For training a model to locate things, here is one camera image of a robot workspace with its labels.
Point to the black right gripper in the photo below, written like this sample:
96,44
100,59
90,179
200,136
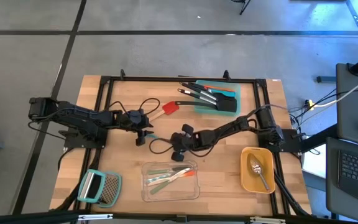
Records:
186,141

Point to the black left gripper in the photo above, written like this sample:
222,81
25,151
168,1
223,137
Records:
134,119

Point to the slotted all-black spatula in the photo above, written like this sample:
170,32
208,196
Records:
191,103

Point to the clear plastic container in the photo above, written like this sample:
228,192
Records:
182,194

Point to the steel scoop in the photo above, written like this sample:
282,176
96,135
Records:
255,165

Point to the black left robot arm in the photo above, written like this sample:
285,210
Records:
82,116

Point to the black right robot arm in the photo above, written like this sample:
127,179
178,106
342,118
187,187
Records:
228,127

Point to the teal plastic container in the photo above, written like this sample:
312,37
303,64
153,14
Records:
204,111

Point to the teal box grater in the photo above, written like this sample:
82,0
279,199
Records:
110,188

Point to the yellow plastic container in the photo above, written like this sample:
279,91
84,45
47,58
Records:
247,183

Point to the yellow plug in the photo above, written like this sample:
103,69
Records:
310,104

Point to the black rig crossbar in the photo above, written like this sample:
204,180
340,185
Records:
26,217

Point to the black stand leg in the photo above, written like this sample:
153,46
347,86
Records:
244,6

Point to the grey side table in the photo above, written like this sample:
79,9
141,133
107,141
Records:
353,109
332,186

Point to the dark cart foot bar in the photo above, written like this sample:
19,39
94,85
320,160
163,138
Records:
326,79

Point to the black laptop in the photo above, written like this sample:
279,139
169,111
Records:
356,171

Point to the black table frame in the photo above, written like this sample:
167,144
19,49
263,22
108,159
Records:
244,80

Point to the silver metal bracket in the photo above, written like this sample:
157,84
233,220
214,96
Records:
95,216
267,220

